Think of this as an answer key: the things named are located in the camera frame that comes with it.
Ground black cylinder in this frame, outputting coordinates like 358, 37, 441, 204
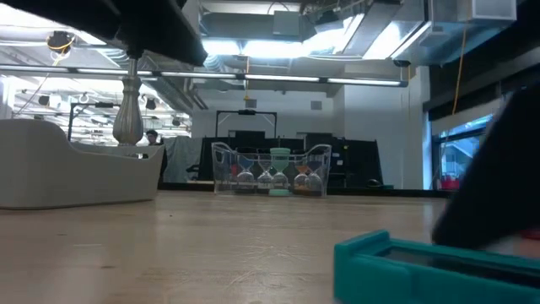
305, 158, 325, 198

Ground mint green hourglass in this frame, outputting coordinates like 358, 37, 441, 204
268, 147, 293, 198

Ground blue sand hourglass black caps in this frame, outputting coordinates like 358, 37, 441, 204
236, 155, 256, 196

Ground long ceiling tube light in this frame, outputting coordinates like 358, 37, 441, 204
0, 62, 409, 88

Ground clear plastic bin with label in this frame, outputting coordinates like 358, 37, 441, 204
211, 141, 333, 198

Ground grey cloth cover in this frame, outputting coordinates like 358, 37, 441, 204
161, 135, 204, 184

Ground person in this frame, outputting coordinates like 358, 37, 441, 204
144, 128, 165, 147

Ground grey plastic bin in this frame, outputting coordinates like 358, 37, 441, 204
0, 118, 166, 211

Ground yellow hanging cable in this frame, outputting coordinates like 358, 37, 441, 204
451, 24, 467, 116

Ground black background rig frame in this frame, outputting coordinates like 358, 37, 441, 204
66, 100, 116, 144
215, 109, 278, 138

